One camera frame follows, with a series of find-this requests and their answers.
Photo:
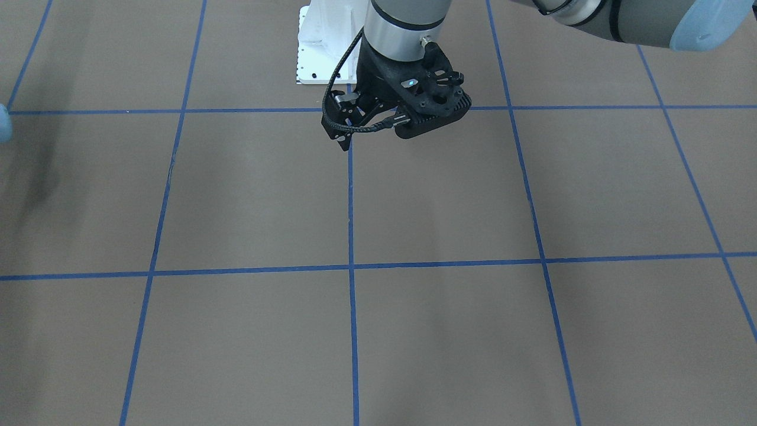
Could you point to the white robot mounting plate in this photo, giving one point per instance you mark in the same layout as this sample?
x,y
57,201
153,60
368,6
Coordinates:
x,y
326,29

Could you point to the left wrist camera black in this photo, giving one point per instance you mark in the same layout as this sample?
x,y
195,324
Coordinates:
x,y
422,122

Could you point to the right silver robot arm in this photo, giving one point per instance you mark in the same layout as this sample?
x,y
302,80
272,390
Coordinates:
x,y
6,128

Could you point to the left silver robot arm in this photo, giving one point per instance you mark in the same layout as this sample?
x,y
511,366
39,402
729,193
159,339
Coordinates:
x,y
399,29

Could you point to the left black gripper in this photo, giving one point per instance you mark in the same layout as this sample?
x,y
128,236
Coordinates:
x,y
374,83

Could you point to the brown paper table mat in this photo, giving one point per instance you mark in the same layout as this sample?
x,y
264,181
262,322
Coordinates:
x,y
183,245

